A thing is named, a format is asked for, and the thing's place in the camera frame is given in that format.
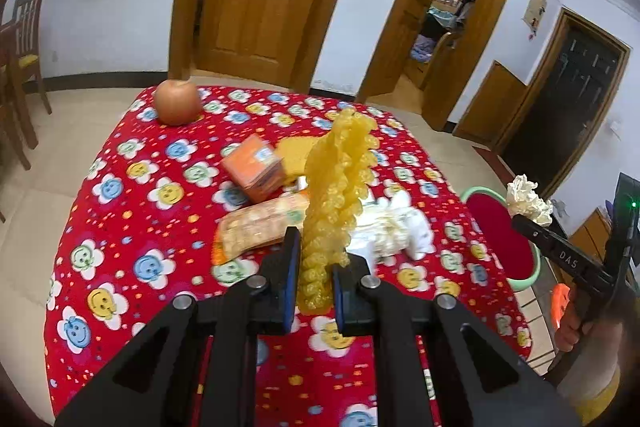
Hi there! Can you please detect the white paper ball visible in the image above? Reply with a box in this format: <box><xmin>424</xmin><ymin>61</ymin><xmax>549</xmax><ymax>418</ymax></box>
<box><xmin>506</xmin><ymin>174</ymin><xmax>553</xmax><ymax>227</ymax></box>

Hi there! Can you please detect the orange snack packet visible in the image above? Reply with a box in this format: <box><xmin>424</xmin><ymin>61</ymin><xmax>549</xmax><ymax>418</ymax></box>
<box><xmin>212</xmin><ymin>193</ymin><xmax>309</xmax><ymax>265</ymax></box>

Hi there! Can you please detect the yellow bubble wrap strip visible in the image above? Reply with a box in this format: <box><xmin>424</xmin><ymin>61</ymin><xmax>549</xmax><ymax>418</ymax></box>
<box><xmin>297</xmin><ymin>108</ymin><xmax>380</xmax><ymax>314</ymax></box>

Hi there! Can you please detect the yellow sponge cloth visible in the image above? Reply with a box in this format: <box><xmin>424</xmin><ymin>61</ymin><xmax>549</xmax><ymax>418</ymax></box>
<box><xmin>276</xmin><ymin>135</ymin><xmax>319</xmax><ymax>184</ymax></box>

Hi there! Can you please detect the orange small box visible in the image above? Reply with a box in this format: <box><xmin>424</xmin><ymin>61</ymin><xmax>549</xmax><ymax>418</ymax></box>
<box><xmin>222</xmin><ymin>134</ymin><xmax>285</xmax><ymax>202</ymax></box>

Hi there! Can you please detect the green red trash bin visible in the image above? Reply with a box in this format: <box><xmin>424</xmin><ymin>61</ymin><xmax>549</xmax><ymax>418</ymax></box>
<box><xmin>461</xmin><ymin>186</ymin><xmax>541</xmax><ymax>291</ymax></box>

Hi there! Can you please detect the right hand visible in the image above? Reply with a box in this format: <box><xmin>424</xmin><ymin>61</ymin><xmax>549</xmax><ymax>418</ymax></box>
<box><xmin>554</xmin><ymin>287</ymin><xmax>624</xmax><ymax>404</ymax></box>

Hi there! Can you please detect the wooden side cabinet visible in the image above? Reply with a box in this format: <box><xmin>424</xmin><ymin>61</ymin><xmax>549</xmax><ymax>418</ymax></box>
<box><xmin>570</xmin><ymin>208</ymin><xmax>611</xmax><ymax>263</ymax></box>

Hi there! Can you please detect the orange plastic stool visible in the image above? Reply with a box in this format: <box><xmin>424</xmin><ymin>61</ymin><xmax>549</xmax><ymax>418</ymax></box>
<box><xmin>550</xmin><ymin>283</ymin><xmax>570</xmax><ymax>329</ymax></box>

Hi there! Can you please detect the red smiley flower tablecloth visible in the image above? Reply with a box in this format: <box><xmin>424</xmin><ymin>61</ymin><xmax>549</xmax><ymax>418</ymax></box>
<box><xmin>44</xmin><ymin>87</ymin><xmax>532</xmax><ymax>426</ymax></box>

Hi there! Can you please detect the dark entrance door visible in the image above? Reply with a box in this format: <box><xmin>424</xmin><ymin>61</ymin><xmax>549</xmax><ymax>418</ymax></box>
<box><xmin>496</xmin><ymin>9</ymin><xmax>630</xmax><ymax>198</ymax></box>

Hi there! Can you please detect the open wooden bedroom door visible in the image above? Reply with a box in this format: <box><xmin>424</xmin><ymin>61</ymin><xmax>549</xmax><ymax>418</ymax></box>
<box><xmin>356</xmin><ymin>0</ymin><xmax>434</xmax><ymax>102</ymax></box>

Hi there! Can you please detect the red apple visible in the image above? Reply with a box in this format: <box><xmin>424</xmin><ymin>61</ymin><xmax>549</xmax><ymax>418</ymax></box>
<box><xmin>153</xmin><ymin>79</ymin><xmax>202</xmax><ymax>127</ymax></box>

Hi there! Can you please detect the bed with blue bedding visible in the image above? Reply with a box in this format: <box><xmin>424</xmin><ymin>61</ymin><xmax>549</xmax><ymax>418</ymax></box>
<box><xmin>410</xmin><ymin>9</ymin><xmax>458</xmax><ymax>64</ymax></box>

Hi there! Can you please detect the person in bedroom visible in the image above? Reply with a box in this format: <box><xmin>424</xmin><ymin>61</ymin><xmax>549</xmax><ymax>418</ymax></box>
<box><xmin>454</xmin><ymin>0</ymin><xmax>476</xmax><ymax>28</ymax></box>

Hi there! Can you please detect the wooden chair at edge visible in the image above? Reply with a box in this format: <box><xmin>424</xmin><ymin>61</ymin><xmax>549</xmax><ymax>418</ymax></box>
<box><xmin>1</xmin><ymin>22</ymin><xmax>38</xmax><ymax>171</ymax></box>

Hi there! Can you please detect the low wooden wall cabinet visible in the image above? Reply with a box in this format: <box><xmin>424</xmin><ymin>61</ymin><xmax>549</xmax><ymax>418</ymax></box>
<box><xmin>454</xmin><ymin>61</ymin><xmax>527</xmax><ymax>148</ymax></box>

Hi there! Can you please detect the wall fuse box panel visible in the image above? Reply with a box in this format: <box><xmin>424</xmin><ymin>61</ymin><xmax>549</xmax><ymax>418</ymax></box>
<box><xmin>523</xmin><ymin>0</ymin><xmax>547</xmax><ymax>36</ymax></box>

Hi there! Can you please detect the wooden chair near wall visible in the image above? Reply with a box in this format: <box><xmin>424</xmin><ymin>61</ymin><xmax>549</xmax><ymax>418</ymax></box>
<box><xmin>10</xmin><ymin>0</ymin><xmax>53</xmax><ymax>151</ymax></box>

